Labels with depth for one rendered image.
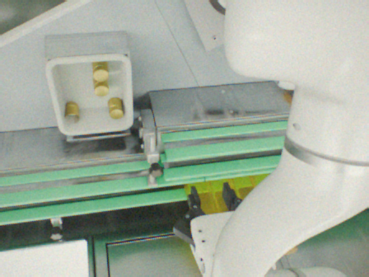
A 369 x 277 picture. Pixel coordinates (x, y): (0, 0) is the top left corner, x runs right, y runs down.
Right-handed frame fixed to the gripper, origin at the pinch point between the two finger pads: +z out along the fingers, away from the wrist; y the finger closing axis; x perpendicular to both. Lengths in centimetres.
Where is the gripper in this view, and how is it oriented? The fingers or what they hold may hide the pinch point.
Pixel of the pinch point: (212, 198)
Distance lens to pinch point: 63.9
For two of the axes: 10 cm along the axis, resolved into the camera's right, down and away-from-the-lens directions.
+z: -2.0, -5.3, 8.2
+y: 9.8, -1.0, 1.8
